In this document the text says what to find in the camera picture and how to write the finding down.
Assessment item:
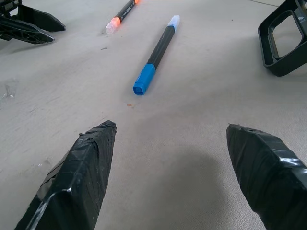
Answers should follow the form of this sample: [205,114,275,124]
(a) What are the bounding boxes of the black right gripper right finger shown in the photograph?
[226,123,307,230]

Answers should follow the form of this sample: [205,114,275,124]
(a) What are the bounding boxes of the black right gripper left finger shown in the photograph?
[13,120,118,230]

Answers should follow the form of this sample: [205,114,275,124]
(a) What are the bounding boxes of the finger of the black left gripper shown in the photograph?
[0,16,55,45]
[17,4,67,32]

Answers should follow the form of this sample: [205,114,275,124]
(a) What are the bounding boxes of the orange capped black marker pen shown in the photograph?
[105,0,141,35]

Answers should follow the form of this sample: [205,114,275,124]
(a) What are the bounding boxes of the blue capped black marker pen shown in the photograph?
[132,15,181,96]

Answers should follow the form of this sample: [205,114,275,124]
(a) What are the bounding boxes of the black plastic holder frame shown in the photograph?
[258,0,307,77]

